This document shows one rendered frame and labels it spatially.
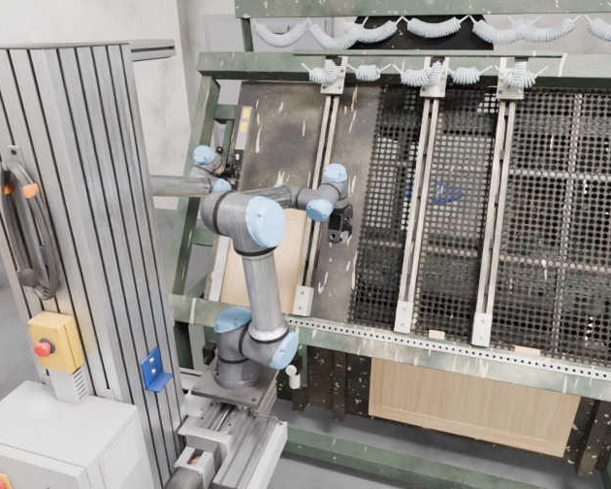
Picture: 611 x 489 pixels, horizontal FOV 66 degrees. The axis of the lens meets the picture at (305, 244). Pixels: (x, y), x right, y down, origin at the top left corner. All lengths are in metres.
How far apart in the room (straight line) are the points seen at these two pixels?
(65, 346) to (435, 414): 1.80
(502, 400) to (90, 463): 1.79
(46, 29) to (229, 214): 5.57
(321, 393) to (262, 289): 1.43
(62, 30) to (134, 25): 0.94
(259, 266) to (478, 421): 1.60
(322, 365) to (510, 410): 0.90
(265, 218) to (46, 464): 0.70
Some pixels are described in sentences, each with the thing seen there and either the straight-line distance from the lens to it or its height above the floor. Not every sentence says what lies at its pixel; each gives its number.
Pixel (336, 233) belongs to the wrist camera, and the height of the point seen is 1.41.
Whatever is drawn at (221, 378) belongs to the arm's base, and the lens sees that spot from 1.54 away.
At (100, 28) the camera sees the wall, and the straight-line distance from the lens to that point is 6.10.
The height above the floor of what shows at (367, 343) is 0.85.
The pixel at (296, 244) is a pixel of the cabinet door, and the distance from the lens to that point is 2.15.
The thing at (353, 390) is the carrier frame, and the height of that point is 0.37.
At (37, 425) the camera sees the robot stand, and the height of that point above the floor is 1.23.
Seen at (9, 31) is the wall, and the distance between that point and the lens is 6.96.
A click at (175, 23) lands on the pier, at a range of 5.36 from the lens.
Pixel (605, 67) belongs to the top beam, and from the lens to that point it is 2.28.
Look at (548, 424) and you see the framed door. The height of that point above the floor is 0.42.
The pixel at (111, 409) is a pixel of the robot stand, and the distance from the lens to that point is 1.28.
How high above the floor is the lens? 2.06
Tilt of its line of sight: 25 degrees down
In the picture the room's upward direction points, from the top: 1 degrees counter-clockwise
